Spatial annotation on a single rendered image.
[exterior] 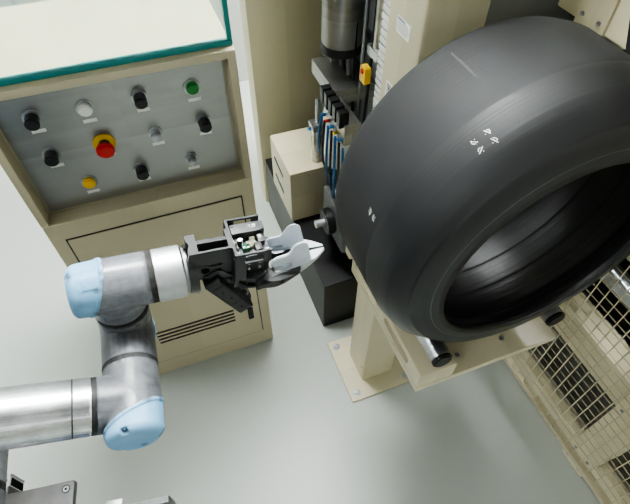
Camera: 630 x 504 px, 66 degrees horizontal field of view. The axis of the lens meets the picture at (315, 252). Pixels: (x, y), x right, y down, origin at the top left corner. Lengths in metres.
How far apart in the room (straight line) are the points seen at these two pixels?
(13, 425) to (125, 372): 0.13
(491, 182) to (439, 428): 1.41
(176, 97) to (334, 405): 1.25
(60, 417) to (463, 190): 0.58
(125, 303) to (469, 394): 1.58
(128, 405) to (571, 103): 0.68
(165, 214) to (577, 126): 1.04
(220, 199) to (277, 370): 0.86
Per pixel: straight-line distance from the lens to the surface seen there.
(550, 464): 2.06
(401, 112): 0.77
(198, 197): 1.38
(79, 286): 0.69
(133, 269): 0.68
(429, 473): 1.92
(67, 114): 1.25
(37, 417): 0.70
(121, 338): 0.74
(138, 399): 0.70
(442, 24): 0.95
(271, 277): 0.72
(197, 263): 0.69
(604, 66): 0.79
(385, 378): 2.00
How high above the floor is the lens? 1.81
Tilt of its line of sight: 51 degrees down
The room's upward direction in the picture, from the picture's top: straight up
